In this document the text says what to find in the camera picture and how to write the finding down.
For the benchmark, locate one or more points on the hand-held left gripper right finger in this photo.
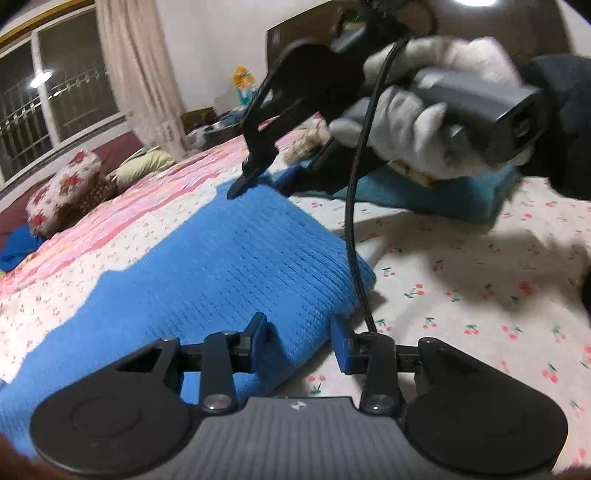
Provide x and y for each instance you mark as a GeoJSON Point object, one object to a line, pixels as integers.
{"type": "Point", "coordinates": [342, 346]}

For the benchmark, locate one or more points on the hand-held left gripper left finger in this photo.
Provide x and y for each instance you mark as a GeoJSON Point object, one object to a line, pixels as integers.
{"type": "Point", "coordinates": [256, 342]}

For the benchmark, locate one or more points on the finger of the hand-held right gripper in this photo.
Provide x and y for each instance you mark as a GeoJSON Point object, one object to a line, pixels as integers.
{"type": "Point", "coordinates": [263, 134]}
{"type": "Point", "coordinates": [332, 170]}

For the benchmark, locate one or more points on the blue knit sweater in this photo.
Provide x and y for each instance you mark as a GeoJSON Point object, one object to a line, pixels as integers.
{"type": "Point", "coordinates": [207, 277]}

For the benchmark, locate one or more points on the person's right forearm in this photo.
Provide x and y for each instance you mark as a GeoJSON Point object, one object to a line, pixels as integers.
{"type": "Point", "coordinates": [568, 138]}

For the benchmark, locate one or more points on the person's right hand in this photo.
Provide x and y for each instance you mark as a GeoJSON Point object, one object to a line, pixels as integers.
{"type": "Point", "coordinates": [401, 129]}

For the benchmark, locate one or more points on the cluttered dark nightstand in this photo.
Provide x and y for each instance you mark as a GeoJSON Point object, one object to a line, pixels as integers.
{"type": "Point", "coordinates": [212, 127]}

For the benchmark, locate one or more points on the dark wooden headboard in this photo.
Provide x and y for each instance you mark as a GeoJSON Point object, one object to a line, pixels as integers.
{"type": "Point", "coordinates": [531, 27]}

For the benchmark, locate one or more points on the teal knit sweater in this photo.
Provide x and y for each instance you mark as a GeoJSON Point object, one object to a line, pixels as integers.
{"type": "Point", "coordinates": [438, 198]}

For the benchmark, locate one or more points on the cream pillow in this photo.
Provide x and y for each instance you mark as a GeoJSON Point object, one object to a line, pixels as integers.
{"type": "Point", "coordinates": [143, 166]}

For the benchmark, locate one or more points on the beige curtain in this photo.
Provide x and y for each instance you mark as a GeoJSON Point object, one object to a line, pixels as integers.
{"type": "Point", "coordinates": [138, 69]}

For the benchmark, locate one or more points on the barred window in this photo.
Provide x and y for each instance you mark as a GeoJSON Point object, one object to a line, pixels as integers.
{"type": "Point", "coordinates": [69, 101]}

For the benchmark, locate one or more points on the floral cushion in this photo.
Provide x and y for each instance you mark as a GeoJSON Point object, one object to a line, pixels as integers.
{"type": "Point", "coordinates": [64, 184]}

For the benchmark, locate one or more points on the blue cloth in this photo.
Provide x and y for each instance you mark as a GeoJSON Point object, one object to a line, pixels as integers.
{"type": "Point", "coordinates": [18, 249]}

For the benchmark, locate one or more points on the maroon bedsheet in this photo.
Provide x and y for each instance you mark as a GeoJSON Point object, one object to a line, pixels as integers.
{"type": "Point", "coordinates": [14, 217]}

